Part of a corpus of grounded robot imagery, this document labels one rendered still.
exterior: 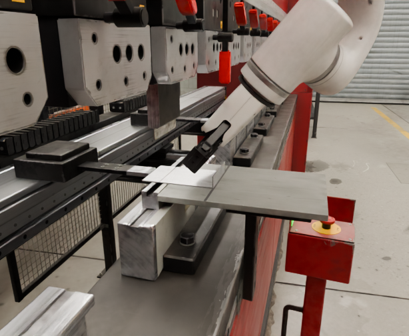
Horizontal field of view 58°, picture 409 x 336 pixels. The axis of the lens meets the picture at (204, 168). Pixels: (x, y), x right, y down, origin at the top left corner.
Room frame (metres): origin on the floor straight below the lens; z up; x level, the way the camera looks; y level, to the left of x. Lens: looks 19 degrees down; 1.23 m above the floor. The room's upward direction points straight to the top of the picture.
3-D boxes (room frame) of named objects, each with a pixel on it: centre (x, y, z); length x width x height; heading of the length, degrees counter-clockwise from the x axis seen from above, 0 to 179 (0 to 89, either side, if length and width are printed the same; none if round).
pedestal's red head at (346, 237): (0.90, -0.32, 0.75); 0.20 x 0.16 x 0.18; 160
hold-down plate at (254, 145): (1.21, -0.15, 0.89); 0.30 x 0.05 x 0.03; 164
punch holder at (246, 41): (1.19, -0.09, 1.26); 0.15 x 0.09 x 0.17; 164
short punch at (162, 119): (0.64, 0.07, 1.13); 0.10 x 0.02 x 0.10; 164
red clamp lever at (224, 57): (0.77, -0.04, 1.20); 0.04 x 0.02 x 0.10; 74
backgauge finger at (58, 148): (0.69, 0.22, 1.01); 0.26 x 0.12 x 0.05; 74
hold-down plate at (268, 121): (1.59, -0.26, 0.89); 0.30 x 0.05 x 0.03; 164
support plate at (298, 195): (0.60, -0.07, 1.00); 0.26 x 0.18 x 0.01; 74
